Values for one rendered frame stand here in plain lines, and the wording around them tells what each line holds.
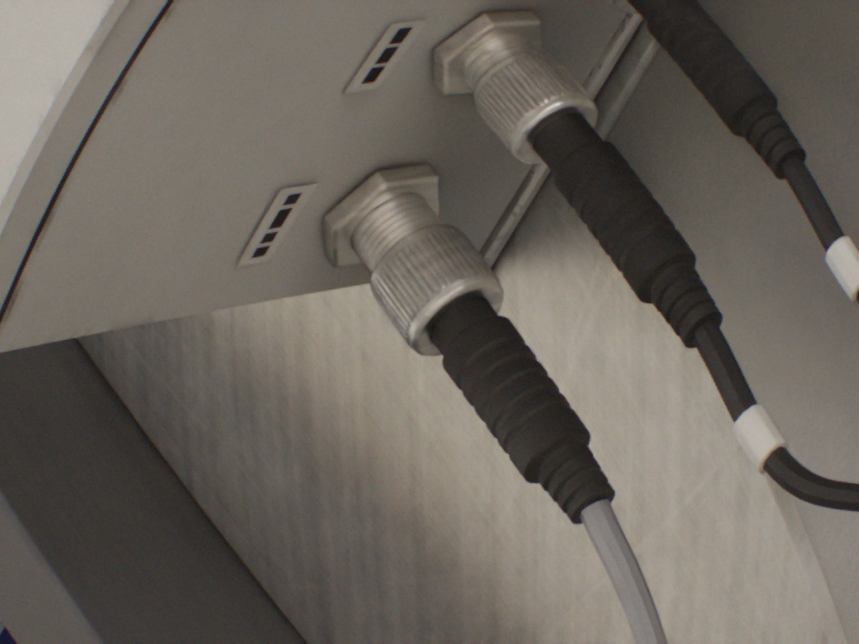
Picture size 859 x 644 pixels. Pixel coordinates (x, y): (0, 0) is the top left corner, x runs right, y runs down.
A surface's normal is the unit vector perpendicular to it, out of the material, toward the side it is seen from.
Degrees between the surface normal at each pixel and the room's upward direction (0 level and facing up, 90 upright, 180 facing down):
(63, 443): 37
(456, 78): 132
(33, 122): 90
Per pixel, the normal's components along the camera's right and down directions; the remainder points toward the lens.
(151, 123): 0.52, 0.72
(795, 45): -0.74, 0.12
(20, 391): 0.35, -0.77
